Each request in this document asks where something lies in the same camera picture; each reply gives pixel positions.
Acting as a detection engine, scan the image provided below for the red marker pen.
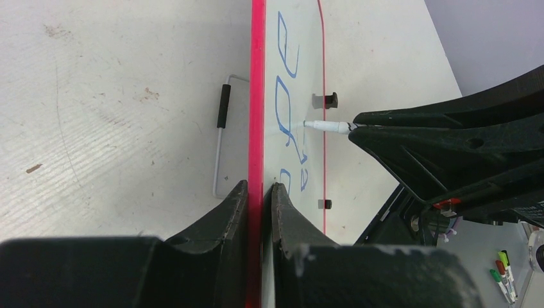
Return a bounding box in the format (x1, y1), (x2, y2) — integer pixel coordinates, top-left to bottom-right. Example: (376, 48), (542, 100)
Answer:
(495, 260), (516, 304)

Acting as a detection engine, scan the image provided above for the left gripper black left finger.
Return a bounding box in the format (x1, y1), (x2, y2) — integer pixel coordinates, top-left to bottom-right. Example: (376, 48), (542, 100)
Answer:
(1, 180), (248, 307)

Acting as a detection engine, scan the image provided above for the white marker pen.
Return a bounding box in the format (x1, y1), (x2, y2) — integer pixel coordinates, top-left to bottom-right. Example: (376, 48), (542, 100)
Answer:
(303, 121), (361, 135)

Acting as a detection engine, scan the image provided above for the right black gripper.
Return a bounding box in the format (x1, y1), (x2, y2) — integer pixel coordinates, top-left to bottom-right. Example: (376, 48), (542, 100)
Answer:
(348, 65), (543, 246)

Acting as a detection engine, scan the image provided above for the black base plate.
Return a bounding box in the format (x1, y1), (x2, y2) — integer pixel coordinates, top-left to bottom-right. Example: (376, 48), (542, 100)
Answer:
(355, 185), (423, 245)

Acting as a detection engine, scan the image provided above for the black whiteboard clip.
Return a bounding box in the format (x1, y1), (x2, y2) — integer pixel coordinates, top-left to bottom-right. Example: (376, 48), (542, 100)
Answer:
(318, 199), (332, 210)
(312, 92), (339, 110)

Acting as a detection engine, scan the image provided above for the pink-framed whiteboard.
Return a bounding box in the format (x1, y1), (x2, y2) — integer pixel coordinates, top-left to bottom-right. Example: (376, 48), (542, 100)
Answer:
(246, 1), (326, 307)

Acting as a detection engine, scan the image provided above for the dark green marker pen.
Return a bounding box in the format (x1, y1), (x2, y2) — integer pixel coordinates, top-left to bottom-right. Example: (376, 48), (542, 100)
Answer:
(489, 269), (514, 305)

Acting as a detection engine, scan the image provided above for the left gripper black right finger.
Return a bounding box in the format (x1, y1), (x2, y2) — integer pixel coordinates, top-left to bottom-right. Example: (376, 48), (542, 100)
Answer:
(270, 183), (484, 307)

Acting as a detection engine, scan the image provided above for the wire whiteboard stand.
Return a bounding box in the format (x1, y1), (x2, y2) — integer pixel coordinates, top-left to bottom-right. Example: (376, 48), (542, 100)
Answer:
(212, 74), (249, 199)

